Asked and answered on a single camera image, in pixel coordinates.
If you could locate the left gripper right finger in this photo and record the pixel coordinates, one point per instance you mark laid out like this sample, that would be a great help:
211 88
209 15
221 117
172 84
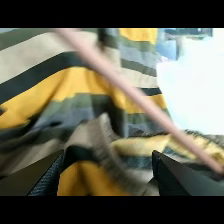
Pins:
186 181

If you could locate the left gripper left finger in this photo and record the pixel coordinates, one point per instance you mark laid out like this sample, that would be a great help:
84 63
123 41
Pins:
30 180

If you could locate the yellow striped sweater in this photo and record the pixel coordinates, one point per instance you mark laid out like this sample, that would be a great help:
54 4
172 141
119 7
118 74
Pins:
50 83

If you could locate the white clothes hanger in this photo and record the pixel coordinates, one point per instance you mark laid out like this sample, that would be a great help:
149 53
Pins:
133 95

